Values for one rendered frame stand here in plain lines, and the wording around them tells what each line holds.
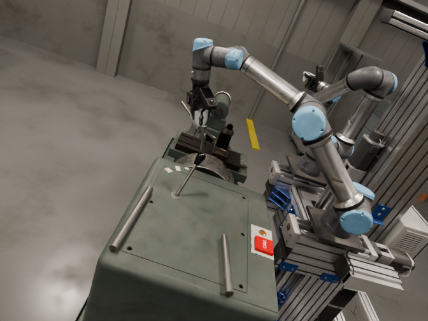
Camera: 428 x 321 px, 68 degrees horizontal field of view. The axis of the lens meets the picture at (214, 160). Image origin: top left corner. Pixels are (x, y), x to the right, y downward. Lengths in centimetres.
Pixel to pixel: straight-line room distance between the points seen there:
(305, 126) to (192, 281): 66
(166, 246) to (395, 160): 111
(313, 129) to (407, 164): 62
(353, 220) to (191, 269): 69
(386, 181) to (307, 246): 48
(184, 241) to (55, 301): 144
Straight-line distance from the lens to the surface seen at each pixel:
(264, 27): 541
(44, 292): 232
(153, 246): 91
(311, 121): 118
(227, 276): 89
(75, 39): 581
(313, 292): 211
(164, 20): 539
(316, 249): 156
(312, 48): 563
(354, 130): 193
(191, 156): 142
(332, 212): 151
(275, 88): 134
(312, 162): 188
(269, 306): 92
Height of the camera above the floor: 191
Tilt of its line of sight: 28 degrees down
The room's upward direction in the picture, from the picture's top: 23 degrees clockwise
